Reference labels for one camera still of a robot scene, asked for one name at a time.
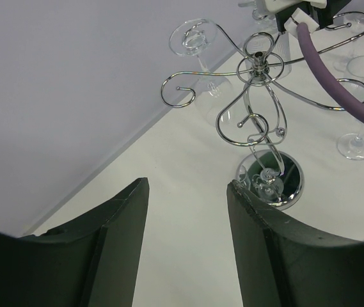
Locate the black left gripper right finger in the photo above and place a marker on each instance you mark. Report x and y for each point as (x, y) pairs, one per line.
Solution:
(284, 262)

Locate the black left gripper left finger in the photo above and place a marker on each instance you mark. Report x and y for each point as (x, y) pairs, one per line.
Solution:
(91, 260)

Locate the etched clear wine glass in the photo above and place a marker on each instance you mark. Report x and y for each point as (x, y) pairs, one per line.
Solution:
(193, 38)

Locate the chrome wine glass rack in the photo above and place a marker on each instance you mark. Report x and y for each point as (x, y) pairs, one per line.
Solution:
(289, 127)

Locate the small clear wine glass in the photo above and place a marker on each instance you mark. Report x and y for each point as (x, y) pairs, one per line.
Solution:
(259, 21)

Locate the tall clear wine glass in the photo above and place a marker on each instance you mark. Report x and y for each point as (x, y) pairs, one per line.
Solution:
(347, 52)

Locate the clear glass tumbler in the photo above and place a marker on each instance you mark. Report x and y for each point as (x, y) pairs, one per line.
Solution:
(282, 48)

